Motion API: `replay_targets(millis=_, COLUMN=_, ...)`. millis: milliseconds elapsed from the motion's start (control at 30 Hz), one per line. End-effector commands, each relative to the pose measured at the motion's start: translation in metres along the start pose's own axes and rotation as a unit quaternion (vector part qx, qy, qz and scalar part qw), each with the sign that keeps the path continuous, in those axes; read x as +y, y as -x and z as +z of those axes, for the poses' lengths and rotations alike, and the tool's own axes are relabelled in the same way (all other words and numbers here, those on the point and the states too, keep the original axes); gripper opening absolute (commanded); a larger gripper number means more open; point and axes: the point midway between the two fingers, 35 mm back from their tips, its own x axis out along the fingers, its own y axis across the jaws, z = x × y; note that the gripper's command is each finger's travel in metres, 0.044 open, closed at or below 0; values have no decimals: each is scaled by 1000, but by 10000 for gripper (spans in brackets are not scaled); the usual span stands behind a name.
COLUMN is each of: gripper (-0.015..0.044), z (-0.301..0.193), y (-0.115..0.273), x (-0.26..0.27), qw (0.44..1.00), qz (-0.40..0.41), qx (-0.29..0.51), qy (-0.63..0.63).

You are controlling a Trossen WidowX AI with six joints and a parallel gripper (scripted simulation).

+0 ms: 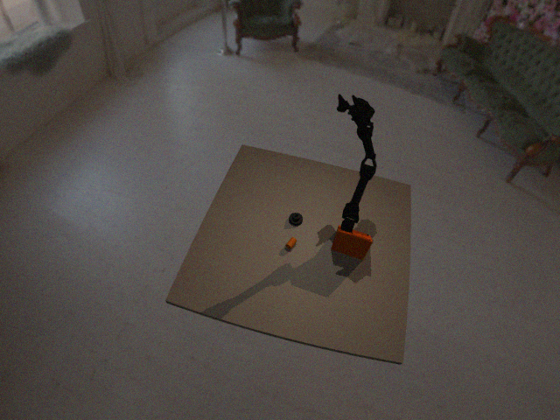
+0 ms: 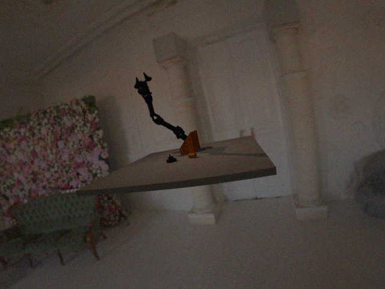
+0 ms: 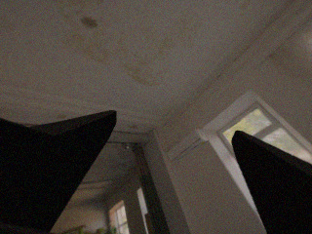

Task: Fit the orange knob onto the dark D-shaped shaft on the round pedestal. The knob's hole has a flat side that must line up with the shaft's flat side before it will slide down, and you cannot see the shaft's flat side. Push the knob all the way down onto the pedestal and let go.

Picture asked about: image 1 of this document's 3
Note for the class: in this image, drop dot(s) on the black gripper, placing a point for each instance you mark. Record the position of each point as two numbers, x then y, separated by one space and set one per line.
357 111

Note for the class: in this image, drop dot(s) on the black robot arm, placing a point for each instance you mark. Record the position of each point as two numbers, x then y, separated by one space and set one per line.
366 172

